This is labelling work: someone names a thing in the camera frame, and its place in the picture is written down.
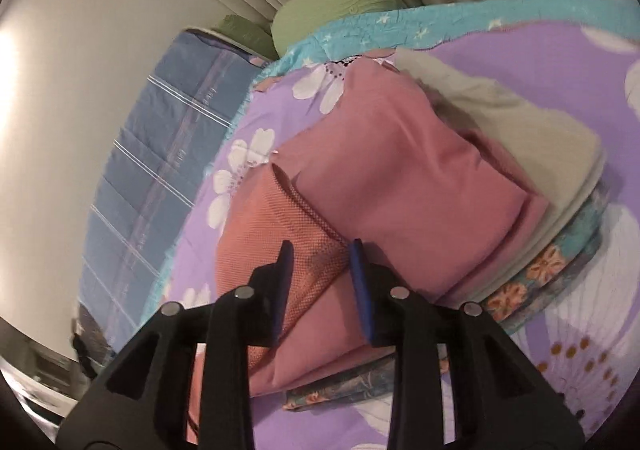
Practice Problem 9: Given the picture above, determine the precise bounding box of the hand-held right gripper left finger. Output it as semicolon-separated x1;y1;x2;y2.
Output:
56;240;296;450

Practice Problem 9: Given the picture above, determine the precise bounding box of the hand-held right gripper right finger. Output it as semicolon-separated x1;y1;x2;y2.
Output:
348;238;586;450

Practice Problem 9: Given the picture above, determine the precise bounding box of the coral knit garment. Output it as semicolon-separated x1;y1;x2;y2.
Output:
186;162;398;446

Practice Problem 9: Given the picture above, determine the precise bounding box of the pink folded garment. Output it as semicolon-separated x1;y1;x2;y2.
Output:
272;61;551;306

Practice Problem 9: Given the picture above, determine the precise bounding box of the blue plaid quilt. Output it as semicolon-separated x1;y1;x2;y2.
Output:
75;30;273;356

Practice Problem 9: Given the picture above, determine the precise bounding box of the teal floral folded garment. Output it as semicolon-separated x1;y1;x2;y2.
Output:
285;180;612;413

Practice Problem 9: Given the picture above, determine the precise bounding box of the grey folded garment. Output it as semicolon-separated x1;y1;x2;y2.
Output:
395;49;606;298

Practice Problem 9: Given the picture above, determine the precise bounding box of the small green pillow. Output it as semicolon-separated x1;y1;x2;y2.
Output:
210;14;278;60

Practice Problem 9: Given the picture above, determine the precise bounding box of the purple floral blanket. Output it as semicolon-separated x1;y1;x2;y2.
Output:
140;0;640;450

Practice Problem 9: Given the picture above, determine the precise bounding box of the large green pillow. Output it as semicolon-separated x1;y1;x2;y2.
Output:
271;0;401;56

